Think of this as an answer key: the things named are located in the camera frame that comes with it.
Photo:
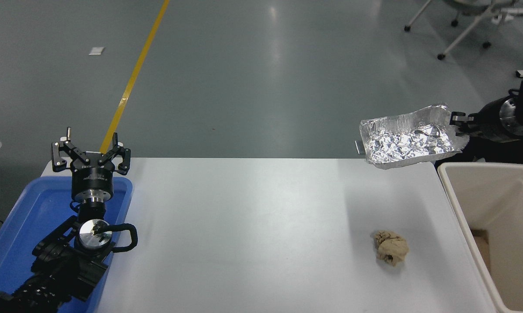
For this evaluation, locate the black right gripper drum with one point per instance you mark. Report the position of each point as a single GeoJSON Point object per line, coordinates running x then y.
{"type": "Point", "coordinates": [489, 121]}

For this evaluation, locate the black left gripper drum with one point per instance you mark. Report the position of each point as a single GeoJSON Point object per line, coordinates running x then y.
{"type": "Point", "coordinates": [92, 180]}

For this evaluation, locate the silver foil tray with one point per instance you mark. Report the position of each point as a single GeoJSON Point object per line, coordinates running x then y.
{"type": "Point", "coordinates": [409, 141]}

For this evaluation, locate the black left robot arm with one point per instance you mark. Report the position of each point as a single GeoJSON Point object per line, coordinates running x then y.
{"type": "Point", "coordinates": [57, 265]}

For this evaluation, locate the silver floor outlet plate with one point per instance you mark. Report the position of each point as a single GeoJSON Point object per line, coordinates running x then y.
{"type": "Point", "coordinates": [358, 147]}

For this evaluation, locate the large pale plastic bin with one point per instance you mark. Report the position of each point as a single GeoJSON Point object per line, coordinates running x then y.
{"type": "Point", "coordinates": [474, 195]}

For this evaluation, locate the blue plastic tray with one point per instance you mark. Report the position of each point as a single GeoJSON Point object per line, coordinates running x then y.
{"type": "Point", "coordinates": [26, 217]}

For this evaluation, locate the white wheeled chair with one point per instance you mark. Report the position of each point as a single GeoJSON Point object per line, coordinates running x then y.
{"type": "Point", "coordinates": [465, 34]}

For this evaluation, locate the crumpled tan paper ball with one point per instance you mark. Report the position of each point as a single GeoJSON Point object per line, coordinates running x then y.
{"type": "Point", "coordinates": [391, 248]}

